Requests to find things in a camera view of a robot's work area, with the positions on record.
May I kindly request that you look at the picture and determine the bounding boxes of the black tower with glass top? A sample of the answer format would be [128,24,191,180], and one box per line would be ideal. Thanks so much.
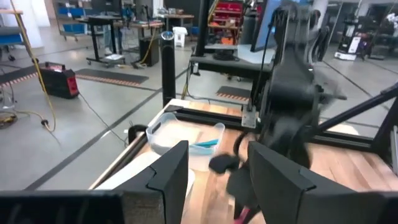
[160,30,177,107]

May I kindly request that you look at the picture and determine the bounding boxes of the black desk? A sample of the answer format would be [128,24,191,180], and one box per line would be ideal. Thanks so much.
[76,15,127,68]

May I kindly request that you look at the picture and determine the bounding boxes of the coiled black cable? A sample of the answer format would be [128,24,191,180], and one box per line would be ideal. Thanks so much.
[213,49,240,62]

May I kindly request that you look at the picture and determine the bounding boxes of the cable coil on floor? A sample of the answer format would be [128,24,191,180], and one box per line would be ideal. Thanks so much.
[0,111,19,129]

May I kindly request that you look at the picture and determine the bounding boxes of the black floor mat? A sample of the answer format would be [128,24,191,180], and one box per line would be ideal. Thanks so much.
[74,68,150,88]
[216,85,252,102]
[0,64,41,88]

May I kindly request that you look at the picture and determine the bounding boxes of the thin black floor cable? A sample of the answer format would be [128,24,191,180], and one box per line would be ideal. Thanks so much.
[77,92,129,147]

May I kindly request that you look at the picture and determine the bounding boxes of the red parts shelf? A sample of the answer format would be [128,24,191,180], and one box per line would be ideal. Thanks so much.
[207,1,245,46]

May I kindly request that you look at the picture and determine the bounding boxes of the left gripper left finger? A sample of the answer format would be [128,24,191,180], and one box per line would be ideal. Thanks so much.
[114,140,190,224]

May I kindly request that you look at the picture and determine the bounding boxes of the blue shelving unit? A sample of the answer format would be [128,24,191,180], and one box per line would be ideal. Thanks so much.
[57,6,90,35]

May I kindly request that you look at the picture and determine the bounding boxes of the yellow hanging cord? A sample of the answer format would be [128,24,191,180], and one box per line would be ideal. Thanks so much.
[9,0,57,133]

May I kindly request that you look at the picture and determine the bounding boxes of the white step stool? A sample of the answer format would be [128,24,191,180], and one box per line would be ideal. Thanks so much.
[172,26,188,48]

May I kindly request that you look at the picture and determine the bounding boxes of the black computer tower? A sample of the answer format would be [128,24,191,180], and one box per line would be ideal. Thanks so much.
[139,36,160,67]

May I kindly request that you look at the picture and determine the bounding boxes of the red and black equipment box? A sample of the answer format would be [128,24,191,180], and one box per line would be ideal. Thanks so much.
[39,61,80,100]

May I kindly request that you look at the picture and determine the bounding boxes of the clear plastic bin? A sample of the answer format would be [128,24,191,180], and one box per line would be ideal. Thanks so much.
[145,112,226,172]

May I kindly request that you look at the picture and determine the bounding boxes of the white mobile robot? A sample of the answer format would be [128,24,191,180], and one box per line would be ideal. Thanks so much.
[334,21,363,62]

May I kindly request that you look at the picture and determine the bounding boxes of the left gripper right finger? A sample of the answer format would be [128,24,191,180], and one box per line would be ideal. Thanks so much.
[248,141,317,224]

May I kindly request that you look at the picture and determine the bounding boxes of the blue frame trolley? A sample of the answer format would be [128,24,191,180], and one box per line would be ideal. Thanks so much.
[0,9,25,47]

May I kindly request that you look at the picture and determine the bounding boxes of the monitor with blue screen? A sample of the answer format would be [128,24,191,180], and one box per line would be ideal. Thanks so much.
[251,0,282,53]

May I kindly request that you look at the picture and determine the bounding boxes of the black table clamp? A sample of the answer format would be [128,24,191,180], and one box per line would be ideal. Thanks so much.
[127,124,149,144]

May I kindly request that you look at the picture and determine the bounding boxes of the black aluminium rig frame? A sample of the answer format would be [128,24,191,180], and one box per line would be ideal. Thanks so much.
[164,83,398,162]

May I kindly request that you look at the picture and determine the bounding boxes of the teal handled fork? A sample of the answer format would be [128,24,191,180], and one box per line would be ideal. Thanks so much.
[192,138,220,149]

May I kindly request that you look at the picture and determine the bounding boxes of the red handled fork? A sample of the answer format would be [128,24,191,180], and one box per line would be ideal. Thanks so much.
[233,207,253,224]

